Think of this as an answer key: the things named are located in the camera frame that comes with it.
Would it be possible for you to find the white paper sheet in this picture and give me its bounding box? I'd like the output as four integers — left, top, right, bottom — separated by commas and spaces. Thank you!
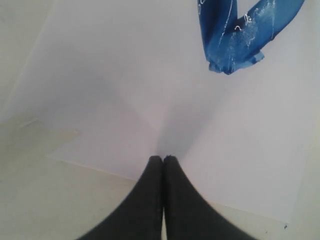
1, 0, 320, 222

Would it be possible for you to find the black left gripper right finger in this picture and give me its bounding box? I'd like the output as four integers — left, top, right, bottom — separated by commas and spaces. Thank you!
163, 155, 254, 240

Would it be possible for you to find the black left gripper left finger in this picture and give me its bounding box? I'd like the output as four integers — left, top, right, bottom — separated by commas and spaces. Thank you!
80, 156, 163, 240

